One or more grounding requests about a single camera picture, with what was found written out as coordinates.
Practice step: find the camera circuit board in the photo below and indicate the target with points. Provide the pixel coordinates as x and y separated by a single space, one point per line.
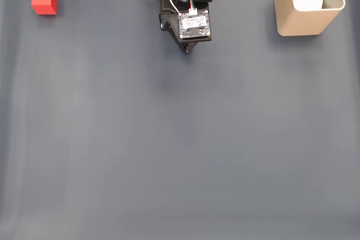
195 26

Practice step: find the beige open box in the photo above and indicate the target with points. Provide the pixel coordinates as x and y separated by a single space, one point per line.
298 22

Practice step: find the dark grey table mat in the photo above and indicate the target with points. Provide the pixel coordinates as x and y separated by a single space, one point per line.
180 138

